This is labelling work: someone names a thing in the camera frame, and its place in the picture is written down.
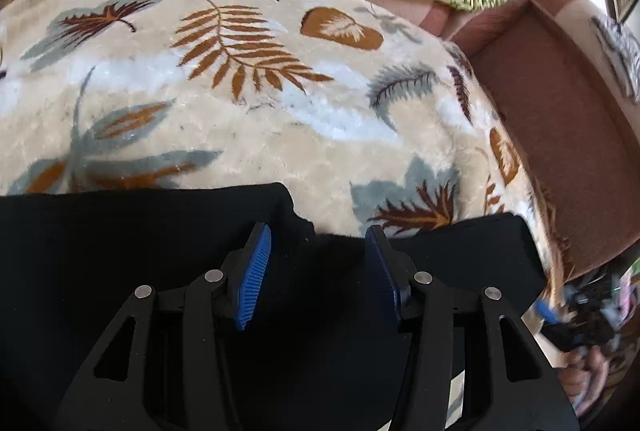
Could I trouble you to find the person's right hand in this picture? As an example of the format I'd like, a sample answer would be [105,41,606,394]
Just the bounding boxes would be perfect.
[559,345,612,416]

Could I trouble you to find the leaf print blanket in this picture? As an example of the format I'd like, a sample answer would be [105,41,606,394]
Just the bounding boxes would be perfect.
[0,0,571,292]

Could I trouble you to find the grey crumpled cloth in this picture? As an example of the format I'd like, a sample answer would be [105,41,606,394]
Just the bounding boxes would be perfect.
[592,15,640,104]

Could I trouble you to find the pink and brown sofa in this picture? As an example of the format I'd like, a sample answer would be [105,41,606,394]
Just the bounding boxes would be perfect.
[135,0,640,282]

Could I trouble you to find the black pants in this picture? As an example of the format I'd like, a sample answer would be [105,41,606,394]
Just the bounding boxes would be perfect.
[0,184,548,431]

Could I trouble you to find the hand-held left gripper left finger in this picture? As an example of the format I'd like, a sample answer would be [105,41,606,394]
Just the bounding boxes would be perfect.
[55,222,272,431]

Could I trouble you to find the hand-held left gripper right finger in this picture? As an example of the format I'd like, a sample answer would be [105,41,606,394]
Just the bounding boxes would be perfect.
[365,225,581,431]

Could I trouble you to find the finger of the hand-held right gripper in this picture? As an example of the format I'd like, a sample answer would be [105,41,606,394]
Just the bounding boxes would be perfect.
[532,301,562,325]

